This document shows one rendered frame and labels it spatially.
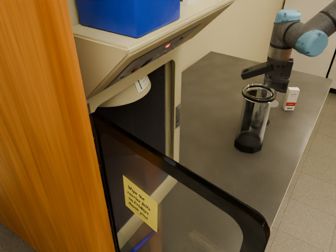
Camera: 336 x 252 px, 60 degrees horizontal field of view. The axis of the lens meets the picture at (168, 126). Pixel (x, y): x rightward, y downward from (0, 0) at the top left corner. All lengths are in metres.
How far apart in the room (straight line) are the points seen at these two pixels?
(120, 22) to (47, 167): 0.23
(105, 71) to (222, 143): 0.78
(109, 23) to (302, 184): 2.18
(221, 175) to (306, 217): 1.31
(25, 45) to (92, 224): 0.27
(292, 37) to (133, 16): 0.68
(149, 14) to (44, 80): 0.15
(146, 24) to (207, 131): 0.82
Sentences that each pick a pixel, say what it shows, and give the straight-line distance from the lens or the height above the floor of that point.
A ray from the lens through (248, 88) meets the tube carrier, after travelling 1.02.
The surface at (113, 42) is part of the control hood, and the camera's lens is 0.36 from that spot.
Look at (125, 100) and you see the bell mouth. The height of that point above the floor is 1.32.
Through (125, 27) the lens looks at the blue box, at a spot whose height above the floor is 1.52.
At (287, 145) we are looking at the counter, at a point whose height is 0.94.
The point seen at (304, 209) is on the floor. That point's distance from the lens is 2.26.
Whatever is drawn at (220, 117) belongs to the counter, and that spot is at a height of 0.94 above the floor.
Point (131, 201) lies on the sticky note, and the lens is 0.50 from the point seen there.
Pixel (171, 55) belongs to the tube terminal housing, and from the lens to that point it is 0.66.
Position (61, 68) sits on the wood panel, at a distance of 0.31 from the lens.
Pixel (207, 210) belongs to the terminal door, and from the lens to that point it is 0.35.
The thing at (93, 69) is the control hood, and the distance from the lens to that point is 0.40.
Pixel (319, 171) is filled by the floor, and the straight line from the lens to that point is 2.59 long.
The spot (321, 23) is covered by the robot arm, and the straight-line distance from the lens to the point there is 0.98.
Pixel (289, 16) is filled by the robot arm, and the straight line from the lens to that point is 1.02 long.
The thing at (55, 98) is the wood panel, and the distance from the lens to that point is 0.34.
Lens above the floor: 1.63
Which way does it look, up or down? 36 degrees down
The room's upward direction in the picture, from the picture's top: straight up
